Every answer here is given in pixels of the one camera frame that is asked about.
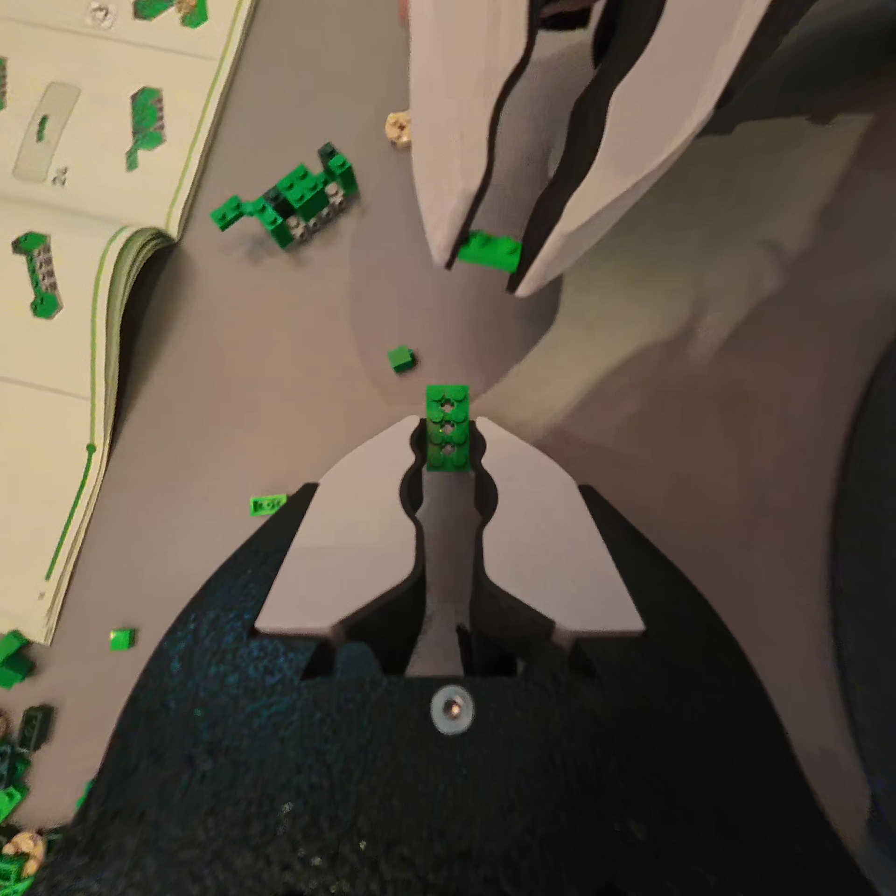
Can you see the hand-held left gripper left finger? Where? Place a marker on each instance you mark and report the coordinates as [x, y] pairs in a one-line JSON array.
[[343, 553]]

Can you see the green and grey brick assembly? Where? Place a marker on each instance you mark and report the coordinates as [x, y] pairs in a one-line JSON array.
[[301, 189]]

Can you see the dark rounded object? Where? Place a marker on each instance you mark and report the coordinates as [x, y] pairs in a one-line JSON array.
[[871, 630]]

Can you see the brick instruction booklet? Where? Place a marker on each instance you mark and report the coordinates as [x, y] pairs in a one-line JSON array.
[[42, 350]]

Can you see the small green brick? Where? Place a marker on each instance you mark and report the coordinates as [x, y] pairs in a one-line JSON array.
[[402, 360], [122, 639], [490, 250]]

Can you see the thin green tile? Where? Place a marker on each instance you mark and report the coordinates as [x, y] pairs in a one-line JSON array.
[[268, 505]]

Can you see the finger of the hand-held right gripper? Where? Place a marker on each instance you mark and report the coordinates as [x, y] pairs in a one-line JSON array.
[[455, 105], [665, 91]]

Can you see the green studded plate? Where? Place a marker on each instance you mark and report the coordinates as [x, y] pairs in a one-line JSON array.
[[448, 427]]

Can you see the tan round brick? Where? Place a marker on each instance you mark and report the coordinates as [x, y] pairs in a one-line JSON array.
[[399, 130], [26, 848]]

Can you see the pile of green bricks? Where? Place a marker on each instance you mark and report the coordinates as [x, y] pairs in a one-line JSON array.
[[14, 665]]

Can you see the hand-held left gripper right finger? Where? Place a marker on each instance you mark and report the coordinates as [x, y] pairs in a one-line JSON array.
[[560, 560]]

